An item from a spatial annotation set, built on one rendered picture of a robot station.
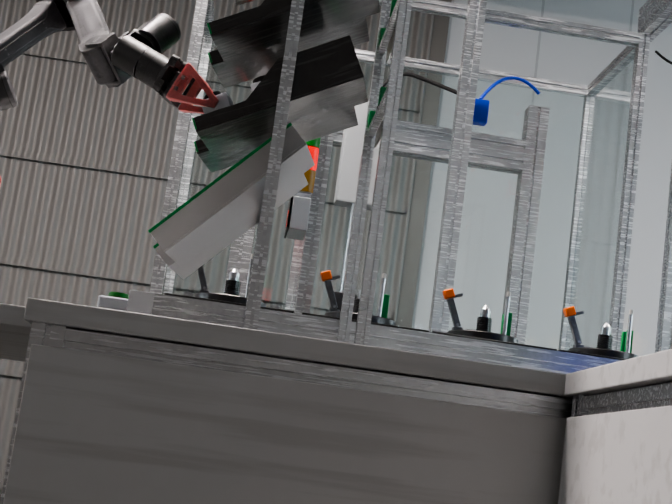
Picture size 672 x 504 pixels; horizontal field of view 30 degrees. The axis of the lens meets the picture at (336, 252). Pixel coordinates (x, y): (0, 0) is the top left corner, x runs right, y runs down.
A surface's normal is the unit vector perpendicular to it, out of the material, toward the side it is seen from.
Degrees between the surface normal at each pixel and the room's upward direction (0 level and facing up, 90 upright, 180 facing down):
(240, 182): 90
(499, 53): 90
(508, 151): 90
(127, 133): 90
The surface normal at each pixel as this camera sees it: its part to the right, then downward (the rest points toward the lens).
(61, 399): 0.09, -0.16
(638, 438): -0.99, -0.15
